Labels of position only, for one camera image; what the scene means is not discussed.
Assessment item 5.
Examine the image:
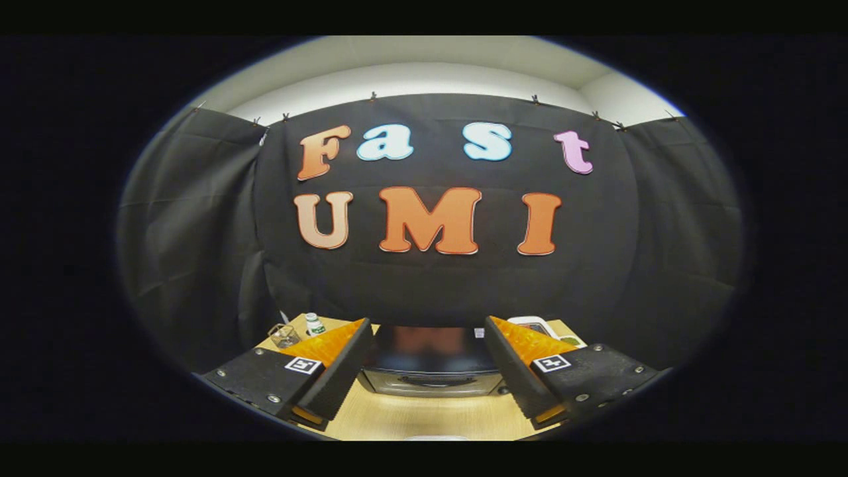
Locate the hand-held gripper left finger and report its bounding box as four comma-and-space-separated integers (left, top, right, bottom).
195, 318, 374, 433

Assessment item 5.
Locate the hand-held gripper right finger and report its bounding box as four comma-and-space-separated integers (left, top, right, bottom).
484, 316, 671, 431

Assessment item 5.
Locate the black toaster oven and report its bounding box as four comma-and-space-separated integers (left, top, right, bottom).
358, 325, 511, 398

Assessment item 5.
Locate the white appliance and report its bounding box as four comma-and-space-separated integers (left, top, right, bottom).
507, 316, 561, 340

